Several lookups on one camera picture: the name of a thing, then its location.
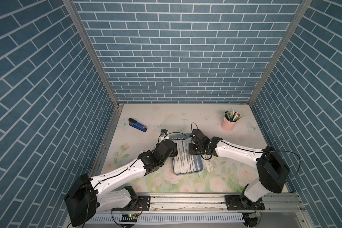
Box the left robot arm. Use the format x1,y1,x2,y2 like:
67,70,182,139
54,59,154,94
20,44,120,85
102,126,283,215
64,139,178,227

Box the right wrapped straw pile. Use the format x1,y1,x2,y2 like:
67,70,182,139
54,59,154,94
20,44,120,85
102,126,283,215
205,160,213,172

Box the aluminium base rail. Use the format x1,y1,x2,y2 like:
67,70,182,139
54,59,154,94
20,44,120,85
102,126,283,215
98,193,305,213

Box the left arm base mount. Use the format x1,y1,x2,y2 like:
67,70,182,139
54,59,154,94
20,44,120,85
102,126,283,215
112,195,151,212

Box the pens in cup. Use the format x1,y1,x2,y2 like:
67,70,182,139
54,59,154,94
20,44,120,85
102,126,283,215
224,111,243,123

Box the blue storage tray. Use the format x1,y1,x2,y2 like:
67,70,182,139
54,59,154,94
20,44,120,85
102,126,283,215
169,132,203,175

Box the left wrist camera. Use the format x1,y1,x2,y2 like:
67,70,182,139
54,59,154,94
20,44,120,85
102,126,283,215
160,129,168,141

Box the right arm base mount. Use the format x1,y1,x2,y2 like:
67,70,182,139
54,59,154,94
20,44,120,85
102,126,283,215
224,195,265,211

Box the pink pen cup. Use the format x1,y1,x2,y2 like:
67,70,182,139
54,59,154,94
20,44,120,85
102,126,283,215
221,117,237,132

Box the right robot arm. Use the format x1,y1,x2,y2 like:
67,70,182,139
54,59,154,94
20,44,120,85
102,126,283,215
189,129,290,207

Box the blue stapler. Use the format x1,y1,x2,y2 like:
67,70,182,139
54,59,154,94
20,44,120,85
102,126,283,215
128,118,148,132

